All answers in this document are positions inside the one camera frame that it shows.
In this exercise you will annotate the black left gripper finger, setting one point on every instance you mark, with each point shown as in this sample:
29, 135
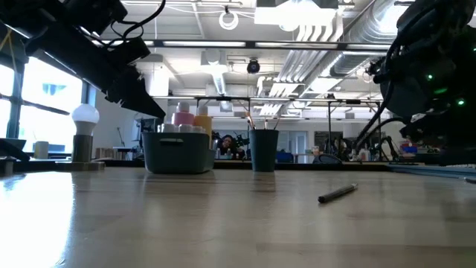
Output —
143, 102

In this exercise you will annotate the black background rig frame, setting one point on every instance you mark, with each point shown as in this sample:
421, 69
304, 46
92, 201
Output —
223, 98

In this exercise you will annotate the black monitor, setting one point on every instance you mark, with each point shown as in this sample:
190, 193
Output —
150, 125

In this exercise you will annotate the black ceiling camera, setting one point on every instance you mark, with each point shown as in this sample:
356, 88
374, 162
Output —
253, 66
373, 69

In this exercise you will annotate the black background robot arm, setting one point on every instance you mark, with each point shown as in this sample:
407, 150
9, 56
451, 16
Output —
388, 147

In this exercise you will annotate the black aluminium table frame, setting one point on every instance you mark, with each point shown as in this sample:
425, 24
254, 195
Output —
111, 164

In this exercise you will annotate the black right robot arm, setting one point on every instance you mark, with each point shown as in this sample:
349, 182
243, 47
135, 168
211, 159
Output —
427, 48

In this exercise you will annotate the black overhead frame bar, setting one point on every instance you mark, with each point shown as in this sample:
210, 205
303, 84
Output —
260, 44

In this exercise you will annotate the teal ribbed cup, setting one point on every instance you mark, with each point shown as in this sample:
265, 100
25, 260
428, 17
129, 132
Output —
263, 152

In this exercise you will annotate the large yellow paint bottle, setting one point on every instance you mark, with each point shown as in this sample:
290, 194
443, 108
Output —
203, 123

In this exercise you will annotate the white bulb table lamp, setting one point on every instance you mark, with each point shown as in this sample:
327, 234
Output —
83, 149

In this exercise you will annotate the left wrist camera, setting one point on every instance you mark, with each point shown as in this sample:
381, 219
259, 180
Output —
96, 13

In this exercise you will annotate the person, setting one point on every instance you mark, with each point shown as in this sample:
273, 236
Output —
227, 145

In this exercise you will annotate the large pink paint bottle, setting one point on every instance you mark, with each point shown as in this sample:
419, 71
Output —
182, 117

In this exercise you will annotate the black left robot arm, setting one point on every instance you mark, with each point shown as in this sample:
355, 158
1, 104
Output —
56, 41

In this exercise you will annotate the white container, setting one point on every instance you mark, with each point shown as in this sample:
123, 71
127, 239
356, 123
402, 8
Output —
41, 149

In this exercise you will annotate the orange-bristle black paintbrush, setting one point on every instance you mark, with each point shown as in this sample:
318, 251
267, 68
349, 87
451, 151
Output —
249, 120

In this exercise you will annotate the wooden slat box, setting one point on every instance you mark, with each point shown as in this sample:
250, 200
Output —
108, 153

